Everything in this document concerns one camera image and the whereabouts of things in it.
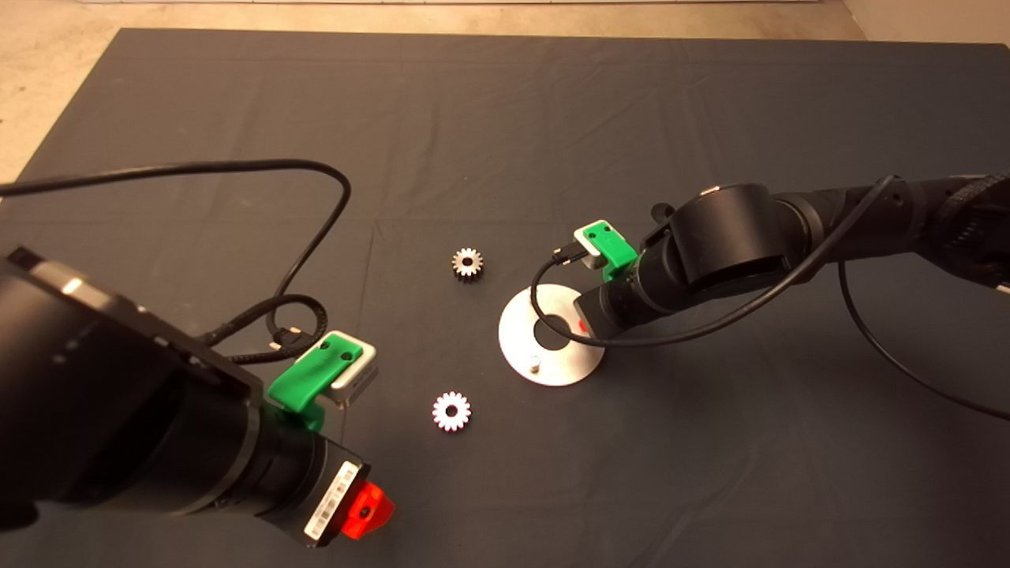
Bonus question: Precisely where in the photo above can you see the white bevel gear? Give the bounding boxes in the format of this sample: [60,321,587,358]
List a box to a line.
[432,391,473,433]

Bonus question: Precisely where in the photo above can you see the small steel planetary gear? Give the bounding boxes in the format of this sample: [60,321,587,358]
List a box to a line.
[451,248,484,284]

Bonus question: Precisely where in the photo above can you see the green right camera mount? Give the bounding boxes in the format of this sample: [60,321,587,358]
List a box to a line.
[584,222,638,283]

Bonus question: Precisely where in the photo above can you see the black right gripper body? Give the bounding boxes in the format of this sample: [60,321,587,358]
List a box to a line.
[574,251,687,342]

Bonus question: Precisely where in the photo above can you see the thin black left camera cable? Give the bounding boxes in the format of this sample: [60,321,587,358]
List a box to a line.
[0,159,352,348]

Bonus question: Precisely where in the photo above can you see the silver right camera box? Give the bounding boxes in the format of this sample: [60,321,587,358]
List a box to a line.
[574,221,608,271]

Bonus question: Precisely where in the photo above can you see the braided black left arm cable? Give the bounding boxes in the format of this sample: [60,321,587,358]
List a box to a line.
[197,294,328,365]

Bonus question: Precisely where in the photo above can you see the green left camera mount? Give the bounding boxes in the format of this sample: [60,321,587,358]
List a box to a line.
[267,332,365,431]

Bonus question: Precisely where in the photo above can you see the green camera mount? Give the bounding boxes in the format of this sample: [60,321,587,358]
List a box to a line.
[584,222,638,283]
[267,332,365,431]

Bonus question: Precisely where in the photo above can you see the round metal carrier plate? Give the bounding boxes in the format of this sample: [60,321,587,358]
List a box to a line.
[498,284,607,387]

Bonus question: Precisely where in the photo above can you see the silver left camera box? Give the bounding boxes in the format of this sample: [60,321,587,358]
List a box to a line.
[324,331,378,409]

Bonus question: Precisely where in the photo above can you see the silver camera box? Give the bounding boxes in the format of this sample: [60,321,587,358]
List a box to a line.
[324,331,378,409]
[574,221,608,271]

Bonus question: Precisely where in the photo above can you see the dark grey table cloth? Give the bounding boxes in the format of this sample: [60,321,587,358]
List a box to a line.
[0,30,1010,568]

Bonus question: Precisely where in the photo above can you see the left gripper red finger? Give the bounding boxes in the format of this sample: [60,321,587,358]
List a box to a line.
[341,483,395,540]

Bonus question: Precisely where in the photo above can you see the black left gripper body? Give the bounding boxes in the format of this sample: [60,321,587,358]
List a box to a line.
[256,424,370,547]

